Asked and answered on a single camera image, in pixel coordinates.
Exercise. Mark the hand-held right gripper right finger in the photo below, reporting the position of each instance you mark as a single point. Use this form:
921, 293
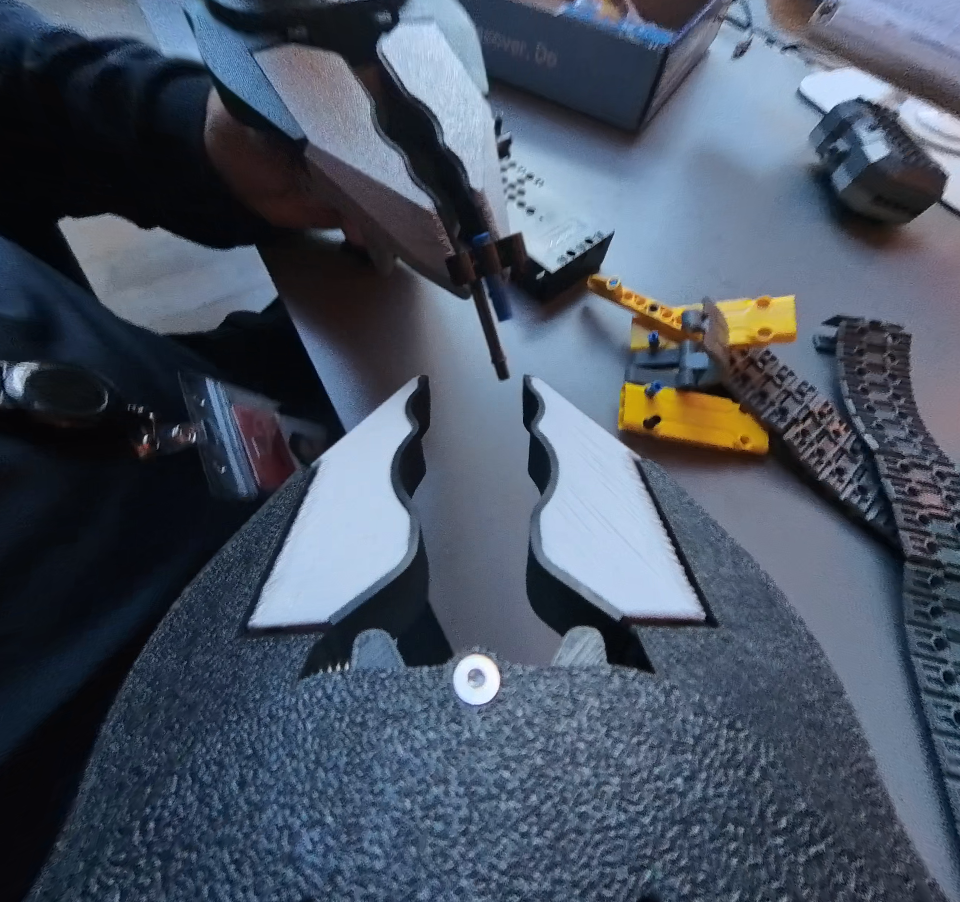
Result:
607, 534

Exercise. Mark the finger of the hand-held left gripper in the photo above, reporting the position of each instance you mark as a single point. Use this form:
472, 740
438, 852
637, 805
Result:
352, 151
450, 91

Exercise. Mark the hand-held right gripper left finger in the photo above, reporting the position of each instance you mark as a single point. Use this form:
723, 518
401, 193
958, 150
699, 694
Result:
345, 534

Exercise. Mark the black toy battery box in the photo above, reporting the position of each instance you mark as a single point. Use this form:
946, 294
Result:
562, 241

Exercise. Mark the black toy track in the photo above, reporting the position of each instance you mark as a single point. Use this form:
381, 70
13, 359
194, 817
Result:
922, 542
810, 437

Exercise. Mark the black toy axle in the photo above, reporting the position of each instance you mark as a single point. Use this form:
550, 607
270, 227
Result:
493, 339

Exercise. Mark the yellow beam grey panel assembly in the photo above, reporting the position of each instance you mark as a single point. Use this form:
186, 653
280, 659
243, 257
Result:
645, 305

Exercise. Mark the person's left forearm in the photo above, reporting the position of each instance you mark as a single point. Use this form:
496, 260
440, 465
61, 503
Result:
112, 129

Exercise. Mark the grey desk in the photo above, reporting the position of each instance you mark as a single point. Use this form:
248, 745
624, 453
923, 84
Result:
675, 204

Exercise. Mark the person's left hand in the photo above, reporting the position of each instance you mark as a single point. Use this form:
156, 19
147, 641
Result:
262, 174

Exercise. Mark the red id badge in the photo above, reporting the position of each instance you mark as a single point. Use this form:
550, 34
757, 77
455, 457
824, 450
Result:
247, 444

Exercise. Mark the blue cardboard box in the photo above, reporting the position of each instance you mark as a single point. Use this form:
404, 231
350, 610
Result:
585, 61

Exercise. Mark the printed booklets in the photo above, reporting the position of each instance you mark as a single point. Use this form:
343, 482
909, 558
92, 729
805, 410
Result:
607, 1

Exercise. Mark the person's dark clothing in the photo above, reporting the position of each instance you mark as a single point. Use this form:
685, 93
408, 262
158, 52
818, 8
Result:
75, 617

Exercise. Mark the grey toy motor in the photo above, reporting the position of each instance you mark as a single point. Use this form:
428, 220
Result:
877, 166

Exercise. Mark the instruction sheet stand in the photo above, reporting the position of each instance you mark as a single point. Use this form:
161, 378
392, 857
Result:
885, 16

